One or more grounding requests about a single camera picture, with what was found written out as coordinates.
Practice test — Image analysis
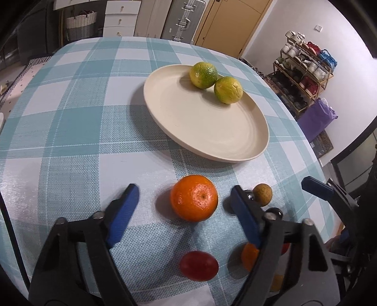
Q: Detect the small orange mandarin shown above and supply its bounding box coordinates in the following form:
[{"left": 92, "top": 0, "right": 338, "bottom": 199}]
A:
[{"left": 241, "top": 243, "right": 260, "bottom": 273}]

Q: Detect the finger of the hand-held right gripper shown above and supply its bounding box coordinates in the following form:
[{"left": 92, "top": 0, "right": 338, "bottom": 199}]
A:
[
  {"left": 302, "top": 176, "right": 359, "bottom": 225},
  {"left": 325, "top": 231, "right": 358, "bottom": 275}
]

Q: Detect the large orange mandarin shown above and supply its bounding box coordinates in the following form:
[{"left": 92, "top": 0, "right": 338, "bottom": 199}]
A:
[{"left": 170, "top": 175, "right": 219, "bottom": 222}]

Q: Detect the teal plaid tablecloth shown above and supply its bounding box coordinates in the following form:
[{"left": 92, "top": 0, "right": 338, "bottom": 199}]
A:
[{"left": 0, "top": 36, "right": 345, "bottom": 306}]

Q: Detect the woven laundry basket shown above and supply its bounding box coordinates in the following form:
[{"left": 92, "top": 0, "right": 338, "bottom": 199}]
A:
[{"left": 65, "top": 11, "right": 98, "bottom": 42}]

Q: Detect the dark purple grape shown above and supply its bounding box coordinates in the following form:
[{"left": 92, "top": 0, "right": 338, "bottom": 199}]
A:
[{"left": 265, "top": 207, "right": 284, "bottom": 221}]

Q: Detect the silver suitcase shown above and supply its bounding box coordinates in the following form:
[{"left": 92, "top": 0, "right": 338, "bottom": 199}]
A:
[{"left": 161, "top": 0, "right": 211, "bottom": 44}]

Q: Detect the wooden shoe rack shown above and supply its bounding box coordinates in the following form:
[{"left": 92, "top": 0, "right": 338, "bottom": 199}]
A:
[{"left": 266, "top": 31, "right": 338, "bottom": 119}]

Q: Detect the black framed panel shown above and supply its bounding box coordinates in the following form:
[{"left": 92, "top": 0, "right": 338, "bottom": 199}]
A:
[{"left": 330, "top": 118, "right": 377, "bottom": 193}]

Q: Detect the striped white mat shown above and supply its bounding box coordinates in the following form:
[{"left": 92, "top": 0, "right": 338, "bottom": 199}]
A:
[{"left": 0, "top": 55, "right": 51, "bottom": 99}]

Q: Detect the purple bag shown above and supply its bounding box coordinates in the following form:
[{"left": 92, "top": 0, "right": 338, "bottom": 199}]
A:
[{"left": 297, "top": 98, "right": 339, "bottom": 142}]

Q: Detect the white drawer cabinet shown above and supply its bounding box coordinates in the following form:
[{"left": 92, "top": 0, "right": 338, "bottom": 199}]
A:
[{"left": 102, "top": 0, "right": 139, "bottom": 37}]

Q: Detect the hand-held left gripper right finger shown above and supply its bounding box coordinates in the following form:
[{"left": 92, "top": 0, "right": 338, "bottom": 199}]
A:
[{"left": 230, "top": 185, "right": 341, "bottom": 306}]

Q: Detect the golden yellow longan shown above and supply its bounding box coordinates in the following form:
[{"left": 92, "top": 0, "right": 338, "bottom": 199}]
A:
[{"left": 269, "top": 274, "right": 285, "bottom": 292}]

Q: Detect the dark doormat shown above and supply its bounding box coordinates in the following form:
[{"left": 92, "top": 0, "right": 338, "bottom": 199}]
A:
[{"left": 309, "top": 129, "right": 335, "bottom": 160}]

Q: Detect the grey refrigerator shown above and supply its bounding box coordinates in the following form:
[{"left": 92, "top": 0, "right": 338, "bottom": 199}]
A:
[{"left": 16, "top": 0, "right": 56, "bottom": 57}]

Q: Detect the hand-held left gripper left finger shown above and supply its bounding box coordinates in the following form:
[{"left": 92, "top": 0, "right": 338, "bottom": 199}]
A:
[{"left": 28, "top": 184, "right": 139, "bottom": 306}]

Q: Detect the brown wrinkled longan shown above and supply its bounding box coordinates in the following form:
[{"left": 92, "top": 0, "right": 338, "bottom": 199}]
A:
[{"left": 253, "top": 183, "right": 273, "bottom": 206}]

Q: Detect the wooden door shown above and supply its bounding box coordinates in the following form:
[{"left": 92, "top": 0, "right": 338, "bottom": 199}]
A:
[{"left": 193, "top": 0, "right": 273, "bottom": 58}]

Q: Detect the cream round plate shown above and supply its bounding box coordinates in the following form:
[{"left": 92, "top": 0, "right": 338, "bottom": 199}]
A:
[{"left": 143, "top": 65, "right": 270, "bottom": 162}]

